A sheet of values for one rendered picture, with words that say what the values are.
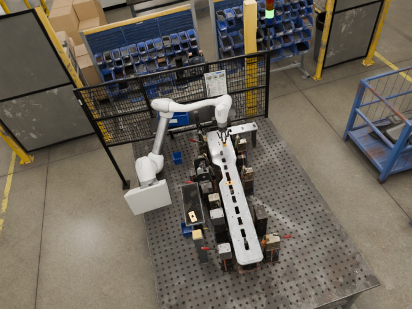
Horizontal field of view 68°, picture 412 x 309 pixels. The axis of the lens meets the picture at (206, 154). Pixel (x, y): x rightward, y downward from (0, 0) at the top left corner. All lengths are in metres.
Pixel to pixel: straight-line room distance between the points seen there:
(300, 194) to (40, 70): 3.27
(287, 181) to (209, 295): 1.25
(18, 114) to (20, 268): 1.92
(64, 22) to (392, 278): 6.12
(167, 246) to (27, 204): 2.44
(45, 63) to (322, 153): 3.60
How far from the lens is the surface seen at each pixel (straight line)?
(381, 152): 4.22
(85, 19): 6.84
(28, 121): 4.77
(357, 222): 3.75
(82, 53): 5.63
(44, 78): 4.33
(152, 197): 2.82
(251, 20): 2.96
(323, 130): 4.55
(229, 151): 2.86
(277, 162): 3.16
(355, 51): 5.68
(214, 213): 2.36
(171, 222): 2.87
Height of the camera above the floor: 3.13
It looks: 48 degrees down
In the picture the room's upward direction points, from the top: 11 degrees counter-clockwise
